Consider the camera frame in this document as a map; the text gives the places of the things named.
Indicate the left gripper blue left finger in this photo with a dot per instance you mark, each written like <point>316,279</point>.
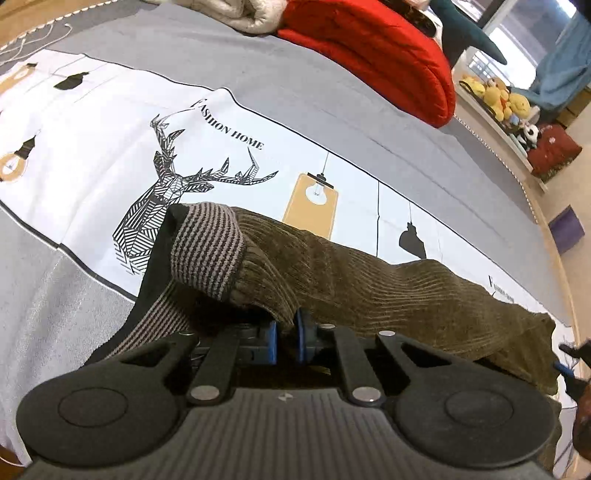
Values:
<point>258,344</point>

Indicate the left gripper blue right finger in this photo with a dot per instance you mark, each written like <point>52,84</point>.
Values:
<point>312,337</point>

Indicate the olive green corduroy pants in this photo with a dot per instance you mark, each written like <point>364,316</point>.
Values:
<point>212,264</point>

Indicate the right hand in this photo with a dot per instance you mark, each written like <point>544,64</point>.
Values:
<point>582,429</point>

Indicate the purple box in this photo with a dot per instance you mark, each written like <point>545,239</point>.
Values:
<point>566,230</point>

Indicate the dark red cushion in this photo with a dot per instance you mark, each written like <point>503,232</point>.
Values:
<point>555,150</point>

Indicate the panda plush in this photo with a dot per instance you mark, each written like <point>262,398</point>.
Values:
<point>528,136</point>

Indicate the grey printed bed sheet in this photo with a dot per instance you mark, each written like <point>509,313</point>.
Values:
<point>112,114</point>

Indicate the red folded quilt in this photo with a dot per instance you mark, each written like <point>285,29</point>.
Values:
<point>380,47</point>

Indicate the yellow bear plush toys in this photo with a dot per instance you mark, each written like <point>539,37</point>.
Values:
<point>502,104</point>

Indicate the blue curtain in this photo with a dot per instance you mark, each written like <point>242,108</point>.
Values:
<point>565,71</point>

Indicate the cream folded blanket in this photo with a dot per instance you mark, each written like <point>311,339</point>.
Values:
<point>253,17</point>

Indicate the teal shark plush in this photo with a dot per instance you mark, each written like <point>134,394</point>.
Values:
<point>460,32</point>

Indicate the wooden bed frame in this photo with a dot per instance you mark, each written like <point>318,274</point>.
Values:
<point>563,208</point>

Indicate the window with dark frame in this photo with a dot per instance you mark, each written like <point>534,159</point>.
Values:
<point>525,31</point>

